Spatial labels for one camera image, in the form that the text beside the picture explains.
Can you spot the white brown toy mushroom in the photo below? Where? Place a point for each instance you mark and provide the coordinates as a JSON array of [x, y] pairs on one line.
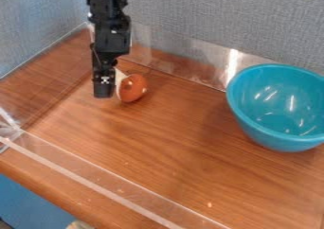
[[131, 86]]

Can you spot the blue plastic bowl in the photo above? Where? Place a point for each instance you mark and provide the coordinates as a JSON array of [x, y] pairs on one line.
[[277, 102]]

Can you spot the clear acrylic left barrier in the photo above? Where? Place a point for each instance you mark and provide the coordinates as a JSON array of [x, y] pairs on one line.
[[7, 69]]

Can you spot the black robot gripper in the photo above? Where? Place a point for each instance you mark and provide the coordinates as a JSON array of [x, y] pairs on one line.
[[111, 41]]

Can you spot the clear acrylic back barrier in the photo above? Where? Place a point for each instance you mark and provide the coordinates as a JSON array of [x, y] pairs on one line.
[[188, 58]]

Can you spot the clear acrylic left bracket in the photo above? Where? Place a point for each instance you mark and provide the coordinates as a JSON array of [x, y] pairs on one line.
[[10, 129]]

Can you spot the clear acrylic barrier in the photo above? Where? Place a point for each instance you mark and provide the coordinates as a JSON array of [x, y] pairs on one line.
[[109, 184], [188, 58], [7, 69]]

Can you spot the clear acrylic front barrier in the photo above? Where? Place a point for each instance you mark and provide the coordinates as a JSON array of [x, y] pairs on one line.
[[109, 184]]

